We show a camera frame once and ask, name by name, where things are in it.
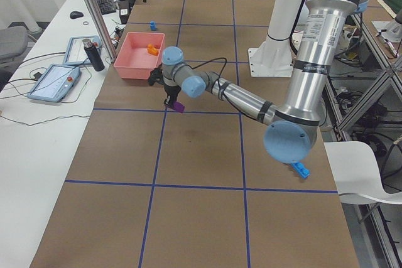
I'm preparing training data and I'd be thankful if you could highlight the purple block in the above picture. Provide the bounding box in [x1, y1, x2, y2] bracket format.
[166, 101, 185, 113]

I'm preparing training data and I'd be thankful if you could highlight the small blue block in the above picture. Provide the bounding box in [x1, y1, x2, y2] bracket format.
[149, 21, 157, 31]

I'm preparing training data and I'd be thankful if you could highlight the orange block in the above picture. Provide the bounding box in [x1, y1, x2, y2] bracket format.
[147, 44, 159, 56]

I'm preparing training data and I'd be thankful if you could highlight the pink plastic box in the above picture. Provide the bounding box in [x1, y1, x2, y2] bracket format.
[114, 32, 165, 80]

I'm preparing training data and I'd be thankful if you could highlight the black keyboard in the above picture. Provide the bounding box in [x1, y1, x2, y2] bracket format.
[96, 0, 116, 15]

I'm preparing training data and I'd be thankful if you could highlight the black computer mouse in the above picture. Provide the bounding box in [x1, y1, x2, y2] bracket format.
[69, 11, 84, 19]

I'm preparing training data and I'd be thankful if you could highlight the black water bottle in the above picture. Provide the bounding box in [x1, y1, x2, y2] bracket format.
[82, 38, 105, 72]

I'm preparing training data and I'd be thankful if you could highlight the far teach pendant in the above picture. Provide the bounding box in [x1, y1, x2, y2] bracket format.
[63, 35, 102, 65]

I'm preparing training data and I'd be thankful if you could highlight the teach pendant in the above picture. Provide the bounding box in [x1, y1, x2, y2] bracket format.
[63, 35, 102, 65]
[26, 64, 81, 102]

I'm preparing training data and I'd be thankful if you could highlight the near teach pendant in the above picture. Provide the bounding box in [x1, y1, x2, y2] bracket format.
[26, 64, 81, 102]

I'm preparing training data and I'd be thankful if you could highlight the grey office chair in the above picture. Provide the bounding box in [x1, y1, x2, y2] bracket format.
[1, 26, 28, 67]

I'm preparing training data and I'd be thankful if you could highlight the long blue block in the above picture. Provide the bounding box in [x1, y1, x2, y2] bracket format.
[291, 162, 310, 179]

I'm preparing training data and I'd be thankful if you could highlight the white plastic chair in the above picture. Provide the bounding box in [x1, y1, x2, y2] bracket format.
[324, 141, 401, 205]

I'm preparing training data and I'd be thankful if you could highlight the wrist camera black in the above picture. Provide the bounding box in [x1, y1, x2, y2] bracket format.
[148, 68, 164, 86]

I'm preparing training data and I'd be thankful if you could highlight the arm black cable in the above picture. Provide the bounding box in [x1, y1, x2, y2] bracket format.
[188, 57, 271, 121]

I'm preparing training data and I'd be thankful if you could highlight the aluminium frame post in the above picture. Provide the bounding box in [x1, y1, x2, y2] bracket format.
[84, 0, 117, 63]

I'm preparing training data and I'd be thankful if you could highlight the white pedestal column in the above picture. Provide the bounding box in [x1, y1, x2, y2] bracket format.
[248, 0, 303, 77]

